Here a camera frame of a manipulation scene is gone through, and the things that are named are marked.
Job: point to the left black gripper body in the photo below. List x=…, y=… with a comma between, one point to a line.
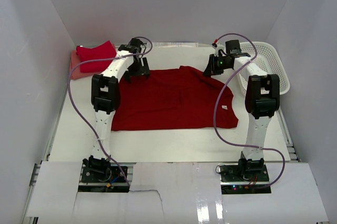
x=138, y=71

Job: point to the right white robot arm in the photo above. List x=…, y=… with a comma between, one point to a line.
x=262, y=100

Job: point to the folded bright red t-shirt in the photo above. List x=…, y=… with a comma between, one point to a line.
x=103, y=51

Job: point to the papers at table back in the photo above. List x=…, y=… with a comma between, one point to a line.
x=174, y=44

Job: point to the dark red t-shirt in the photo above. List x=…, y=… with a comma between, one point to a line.
x=180, y=98

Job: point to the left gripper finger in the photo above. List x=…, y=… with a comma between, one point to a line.
x=128, y=75
x=146, y=69

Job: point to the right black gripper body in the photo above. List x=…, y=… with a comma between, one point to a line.
x=211, y=67

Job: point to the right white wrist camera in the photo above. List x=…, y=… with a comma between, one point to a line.
x=219, y=48

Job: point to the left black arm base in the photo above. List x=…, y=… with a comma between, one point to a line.
x=110, y=182

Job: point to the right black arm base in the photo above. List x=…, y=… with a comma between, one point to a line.
x=234, y=183

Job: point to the folded pink t-shirt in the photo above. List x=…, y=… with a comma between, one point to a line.
x=76, y=73

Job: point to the white perforated plastic basket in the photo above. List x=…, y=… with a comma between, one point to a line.
x=268, y=60

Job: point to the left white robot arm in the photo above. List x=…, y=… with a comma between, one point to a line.
x=106, y=99

